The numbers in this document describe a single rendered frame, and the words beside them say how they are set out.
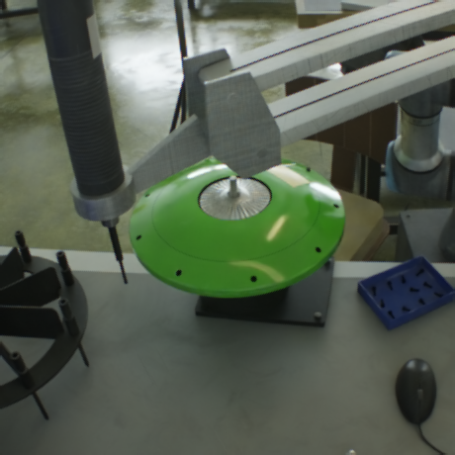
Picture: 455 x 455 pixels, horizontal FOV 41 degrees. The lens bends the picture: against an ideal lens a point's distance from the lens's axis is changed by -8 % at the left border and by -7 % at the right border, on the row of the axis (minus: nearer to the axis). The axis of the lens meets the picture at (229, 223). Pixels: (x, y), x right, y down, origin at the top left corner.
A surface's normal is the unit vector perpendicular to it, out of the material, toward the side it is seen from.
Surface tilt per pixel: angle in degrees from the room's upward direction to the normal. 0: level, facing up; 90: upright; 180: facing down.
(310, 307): 0
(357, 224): 0
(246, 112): 90
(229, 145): 90
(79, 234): 0
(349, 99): 9
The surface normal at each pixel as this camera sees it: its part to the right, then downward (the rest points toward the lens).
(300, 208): 0.15, -0.73
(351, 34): -0.23, -0.73
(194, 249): -0.26, -0.52
